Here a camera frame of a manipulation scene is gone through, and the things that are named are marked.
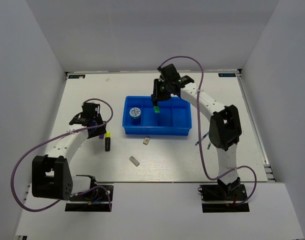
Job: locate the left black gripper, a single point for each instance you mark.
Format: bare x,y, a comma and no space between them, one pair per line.
101,130

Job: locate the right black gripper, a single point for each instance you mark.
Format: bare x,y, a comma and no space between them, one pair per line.
156,95

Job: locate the green cap black highlighter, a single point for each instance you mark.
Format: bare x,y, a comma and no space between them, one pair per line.
156,107

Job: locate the blue round tape container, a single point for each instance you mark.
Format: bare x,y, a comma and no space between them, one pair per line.
135,114

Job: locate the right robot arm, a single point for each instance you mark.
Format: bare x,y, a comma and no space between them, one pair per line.
224,121

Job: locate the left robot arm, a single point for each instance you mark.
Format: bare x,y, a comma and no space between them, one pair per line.
51,175

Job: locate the yellow cap black highlighter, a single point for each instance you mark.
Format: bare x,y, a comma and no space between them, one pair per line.
107,139

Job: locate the blue divided plastic bin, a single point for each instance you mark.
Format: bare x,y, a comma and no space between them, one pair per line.
174,119

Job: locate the left corner label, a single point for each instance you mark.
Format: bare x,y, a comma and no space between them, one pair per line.
76,76

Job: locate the corner label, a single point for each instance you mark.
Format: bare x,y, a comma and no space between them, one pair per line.
76,76
226,75

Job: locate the beige eraser block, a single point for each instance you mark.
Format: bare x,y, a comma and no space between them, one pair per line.
146,141

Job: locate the grey eraser block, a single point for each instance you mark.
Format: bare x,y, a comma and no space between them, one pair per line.
134,161

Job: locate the right corner label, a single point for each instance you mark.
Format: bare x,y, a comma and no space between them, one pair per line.
226,75

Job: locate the blue pen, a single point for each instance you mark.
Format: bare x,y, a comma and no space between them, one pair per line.
202,138

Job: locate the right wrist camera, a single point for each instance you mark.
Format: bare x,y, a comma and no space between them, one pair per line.
163,71

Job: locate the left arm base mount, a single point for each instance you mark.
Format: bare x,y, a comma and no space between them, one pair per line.
95,201

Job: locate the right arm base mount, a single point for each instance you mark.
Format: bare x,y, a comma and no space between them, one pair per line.
213,200

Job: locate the metal table edge rail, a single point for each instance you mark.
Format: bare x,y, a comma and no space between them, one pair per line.
266,163

